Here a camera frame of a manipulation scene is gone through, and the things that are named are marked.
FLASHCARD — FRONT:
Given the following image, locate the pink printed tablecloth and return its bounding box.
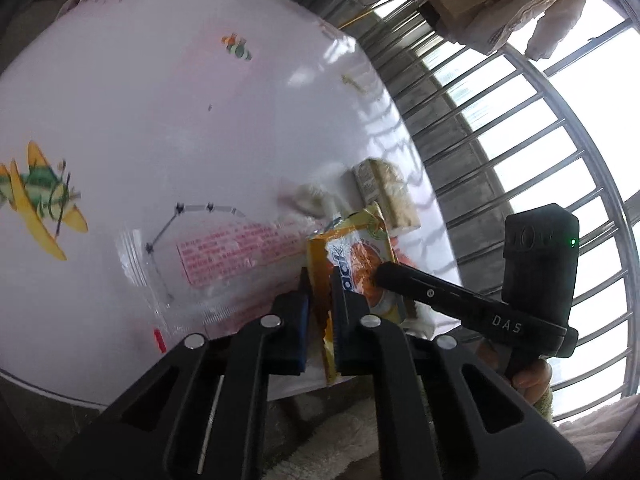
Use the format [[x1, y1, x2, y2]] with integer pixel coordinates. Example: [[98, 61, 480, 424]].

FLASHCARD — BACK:
[[0, 0, 463, 408]]

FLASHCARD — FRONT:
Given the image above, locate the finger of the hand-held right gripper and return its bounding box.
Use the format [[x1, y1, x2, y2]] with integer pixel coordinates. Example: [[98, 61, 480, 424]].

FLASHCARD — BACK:
[[374, 261, 482, 329]]

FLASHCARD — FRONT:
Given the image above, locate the beige snack packet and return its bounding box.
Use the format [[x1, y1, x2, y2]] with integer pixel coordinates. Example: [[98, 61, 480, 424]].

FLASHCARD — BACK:
[[352, 158, 421, 235]]

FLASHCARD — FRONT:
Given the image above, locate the white crumpled tissue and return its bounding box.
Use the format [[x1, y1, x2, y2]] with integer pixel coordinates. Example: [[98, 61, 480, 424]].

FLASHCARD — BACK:
[[400, 300, 437, 342]]

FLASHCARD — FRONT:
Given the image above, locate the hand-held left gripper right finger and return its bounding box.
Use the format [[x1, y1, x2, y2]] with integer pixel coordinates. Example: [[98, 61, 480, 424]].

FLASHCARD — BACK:
[[327, 266, 588, 480]]

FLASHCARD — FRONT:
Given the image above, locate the person's right forearm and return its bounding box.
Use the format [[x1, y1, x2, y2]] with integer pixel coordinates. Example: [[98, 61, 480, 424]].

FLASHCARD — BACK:
[[535, 387, 640, 461]]

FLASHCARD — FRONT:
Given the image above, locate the white and green towel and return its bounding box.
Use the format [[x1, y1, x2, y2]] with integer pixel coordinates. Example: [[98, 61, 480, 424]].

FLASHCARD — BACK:
[[262, 400, 388, 480]]

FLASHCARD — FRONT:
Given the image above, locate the metal balcony railing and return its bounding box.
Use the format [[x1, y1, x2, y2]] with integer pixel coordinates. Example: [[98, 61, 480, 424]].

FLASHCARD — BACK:
[[260, 0, 640, 423]]

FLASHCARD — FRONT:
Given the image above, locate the orange snack packet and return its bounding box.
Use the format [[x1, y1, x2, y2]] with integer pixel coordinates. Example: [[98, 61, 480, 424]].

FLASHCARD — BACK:
[[306, 202, 418, 386]]

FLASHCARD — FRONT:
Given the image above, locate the clear plastic bag pink print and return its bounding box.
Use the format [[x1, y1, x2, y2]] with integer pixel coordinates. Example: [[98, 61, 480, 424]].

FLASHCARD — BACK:
[[116, 205, 321, 356]]

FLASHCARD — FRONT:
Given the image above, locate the hanging white garment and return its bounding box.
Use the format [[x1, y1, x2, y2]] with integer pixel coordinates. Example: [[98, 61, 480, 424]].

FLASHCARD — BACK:
[[525, 0, 601, 59]]

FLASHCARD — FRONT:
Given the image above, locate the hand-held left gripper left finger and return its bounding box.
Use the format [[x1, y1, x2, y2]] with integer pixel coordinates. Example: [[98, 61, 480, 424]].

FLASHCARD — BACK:
[[57, 267, 314, 480]]

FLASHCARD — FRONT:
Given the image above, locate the person's right hand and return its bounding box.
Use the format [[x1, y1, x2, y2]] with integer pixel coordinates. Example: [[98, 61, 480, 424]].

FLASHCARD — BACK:
[[512, 357, 554, 405]]

